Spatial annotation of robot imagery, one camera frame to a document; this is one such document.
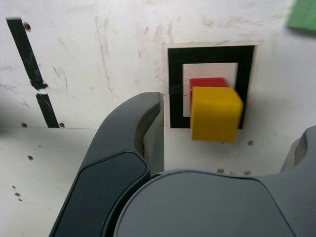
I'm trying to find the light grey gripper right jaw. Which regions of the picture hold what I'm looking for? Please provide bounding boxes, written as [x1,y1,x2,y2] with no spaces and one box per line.
[113,124,316,237]

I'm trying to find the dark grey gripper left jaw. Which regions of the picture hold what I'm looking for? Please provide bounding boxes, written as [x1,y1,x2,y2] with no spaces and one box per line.
[48,91,165,237]

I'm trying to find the yellow cube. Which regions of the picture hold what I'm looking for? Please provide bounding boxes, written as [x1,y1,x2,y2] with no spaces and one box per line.
[190,86,244,143]

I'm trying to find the red cube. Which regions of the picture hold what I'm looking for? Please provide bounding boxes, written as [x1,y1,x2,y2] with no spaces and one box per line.
[189,77,229,100]

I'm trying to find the green cube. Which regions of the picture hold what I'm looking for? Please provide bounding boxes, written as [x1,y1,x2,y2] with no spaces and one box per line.
[285,0,316,32]

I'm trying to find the black tape square outline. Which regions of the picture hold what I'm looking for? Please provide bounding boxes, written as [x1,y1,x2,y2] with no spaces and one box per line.
[167,45,255,129]

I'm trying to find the black tape strip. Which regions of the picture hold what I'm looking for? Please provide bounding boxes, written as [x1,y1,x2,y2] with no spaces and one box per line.
[6,16,61,128]

